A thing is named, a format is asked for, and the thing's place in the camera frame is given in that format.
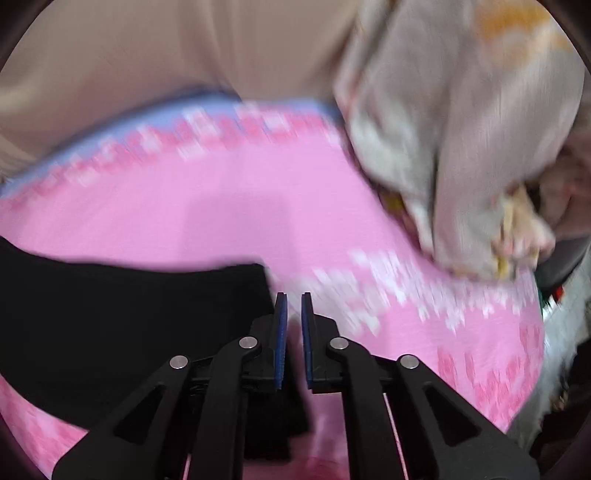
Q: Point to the pink floral bed sheet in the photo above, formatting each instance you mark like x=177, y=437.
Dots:
x=231, y=207

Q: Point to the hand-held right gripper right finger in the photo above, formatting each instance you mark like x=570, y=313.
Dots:
x=307, y=341

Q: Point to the grey printed blanket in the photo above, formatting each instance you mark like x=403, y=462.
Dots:
x=438, y=138

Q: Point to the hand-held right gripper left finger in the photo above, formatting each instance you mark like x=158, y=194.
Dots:
x=280, y=341

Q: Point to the black pants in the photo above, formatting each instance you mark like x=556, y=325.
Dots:
x=115, y=323

